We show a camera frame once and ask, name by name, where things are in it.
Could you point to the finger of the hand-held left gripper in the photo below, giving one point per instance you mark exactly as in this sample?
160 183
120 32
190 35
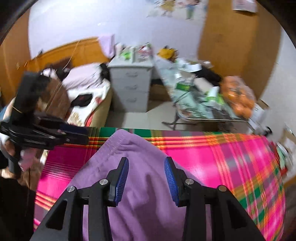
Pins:
74 130
57 142

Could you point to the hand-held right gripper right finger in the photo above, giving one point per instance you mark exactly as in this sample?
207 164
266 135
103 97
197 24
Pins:
171 183

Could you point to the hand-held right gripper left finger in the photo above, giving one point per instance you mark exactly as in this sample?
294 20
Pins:
122 183

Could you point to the purple fleece pants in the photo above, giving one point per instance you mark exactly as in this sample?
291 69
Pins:
138 157

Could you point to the person's left hand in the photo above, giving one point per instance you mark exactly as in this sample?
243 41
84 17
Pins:
29 160

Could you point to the brown cloth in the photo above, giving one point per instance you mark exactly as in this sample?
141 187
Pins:
55 97

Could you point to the bed with floral sheet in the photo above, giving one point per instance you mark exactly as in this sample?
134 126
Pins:
83 78

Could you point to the pink plaid blanket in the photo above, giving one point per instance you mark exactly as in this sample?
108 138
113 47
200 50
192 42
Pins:
219 162

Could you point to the wooden headboard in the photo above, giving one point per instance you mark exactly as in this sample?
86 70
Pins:
69 51

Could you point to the white drawer cabinet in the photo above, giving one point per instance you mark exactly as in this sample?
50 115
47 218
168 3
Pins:
131 85

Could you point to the person's dark clothing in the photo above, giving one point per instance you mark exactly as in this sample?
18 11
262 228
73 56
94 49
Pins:
13 208

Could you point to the folding table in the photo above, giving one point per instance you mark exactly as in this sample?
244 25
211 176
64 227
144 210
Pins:
185 102

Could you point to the pale pink cloth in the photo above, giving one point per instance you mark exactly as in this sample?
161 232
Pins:
106 45

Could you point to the clutter of small packets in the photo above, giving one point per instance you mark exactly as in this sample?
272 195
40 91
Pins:
136 52

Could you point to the bag of oranges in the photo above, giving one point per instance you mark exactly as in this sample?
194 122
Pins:
238 97

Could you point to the white box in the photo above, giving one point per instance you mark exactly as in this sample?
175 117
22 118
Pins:
259 114

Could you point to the black cloth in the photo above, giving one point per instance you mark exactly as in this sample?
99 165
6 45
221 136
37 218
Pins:
209 75

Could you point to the white bowl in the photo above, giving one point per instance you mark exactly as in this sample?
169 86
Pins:
193 67

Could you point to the yellow bag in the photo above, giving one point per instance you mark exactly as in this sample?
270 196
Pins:
166 53

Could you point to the wooden wardrobe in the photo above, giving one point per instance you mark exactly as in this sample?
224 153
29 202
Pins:
226 41

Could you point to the white pink plastic bag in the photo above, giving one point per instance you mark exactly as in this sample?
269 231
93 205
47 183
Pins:
245 5

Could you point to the cartoon wall sticker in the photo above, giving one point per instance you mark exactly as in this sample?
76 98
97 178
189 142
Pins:
171 7

